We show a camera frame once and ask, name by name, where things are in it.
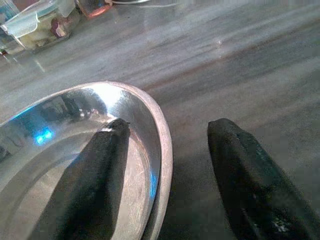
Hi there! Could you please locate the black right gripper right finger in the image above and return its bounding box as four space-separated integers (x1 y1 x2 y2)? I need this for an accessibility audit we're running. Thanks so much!
207 117 320 240

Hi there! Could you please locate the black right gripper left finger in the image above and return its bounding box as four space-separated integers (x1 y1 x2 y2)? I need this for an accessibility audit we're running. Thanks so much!
29 117 131 240

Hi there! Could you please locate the round stainless steel plate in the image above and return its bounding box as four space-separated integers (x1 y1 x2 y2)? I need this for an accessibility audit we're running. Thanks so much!
0 80 174 240

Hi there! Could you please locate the small lidded food container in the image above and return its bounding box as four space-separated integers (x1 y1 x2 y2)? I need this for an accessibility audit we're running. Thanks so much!
0 0 82 52

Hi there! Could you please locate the orange sauce bottle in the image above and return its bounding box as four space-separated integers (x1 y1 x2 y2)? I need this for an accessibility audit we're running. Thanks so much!
74 0 112 19

